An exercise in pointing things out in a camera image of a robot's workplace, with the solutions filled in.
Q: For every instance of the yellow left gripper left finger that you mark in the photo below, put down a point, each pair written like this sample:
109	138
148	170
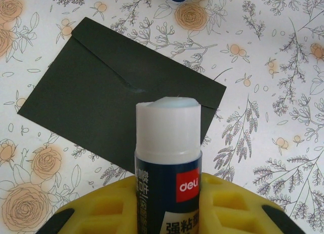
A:
106	213

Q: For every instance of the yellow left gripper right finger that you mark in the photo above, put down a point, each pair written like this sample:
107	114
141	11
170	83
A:
240	213

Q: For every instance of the white blue glue stick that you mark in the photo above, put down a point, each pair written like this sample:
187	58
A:
167	148

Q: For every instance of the black paper envelope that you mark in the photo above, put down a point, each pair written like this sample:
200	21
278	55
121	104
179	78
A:
88	92

